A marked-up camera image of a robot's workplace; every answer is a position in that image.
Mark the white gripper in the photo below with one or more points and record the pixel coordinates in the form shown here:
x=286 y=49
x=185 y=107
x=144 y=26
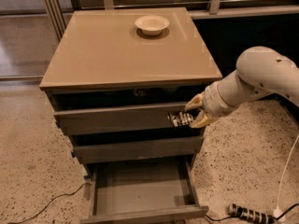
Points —
x=212 y=103

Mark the black rxbar chocolate wrapper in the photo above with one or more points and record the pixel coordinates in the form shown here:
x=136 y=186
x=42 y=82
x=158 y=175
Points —
x=180 y=119

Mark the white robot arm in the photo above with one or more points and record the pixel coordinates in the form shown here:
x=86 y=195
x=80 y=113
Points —
x=260 y=71

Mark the grey drawer cabinet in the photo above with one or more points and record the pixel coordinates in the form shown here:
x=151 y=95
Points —
x=104 y=60

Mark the bottom grey open drawer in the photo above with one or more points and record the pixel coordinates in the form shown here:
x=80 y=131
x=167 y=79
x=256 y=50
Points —
x=143 y=192

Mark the middle grey drawer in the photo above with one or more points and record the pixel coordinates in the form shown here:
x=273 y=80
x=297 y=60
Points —
x=139 y=150

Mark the top grey drawer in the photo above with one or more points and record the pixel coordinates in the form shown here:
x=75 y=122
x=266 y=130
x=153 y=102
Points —
x=117 y=119

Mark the white bowl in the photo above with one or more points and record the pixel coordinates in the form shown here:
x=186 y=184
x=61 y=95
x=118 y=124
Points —
x=152 y=24

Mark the black power strip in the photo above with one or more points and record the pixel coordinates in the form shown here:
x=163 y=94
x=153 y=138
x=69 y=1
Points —
x=249 y=215

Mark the white plug adapter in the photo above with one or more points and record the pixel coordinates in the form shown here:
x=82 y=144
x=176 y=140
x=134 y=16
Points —
x=277 y=213

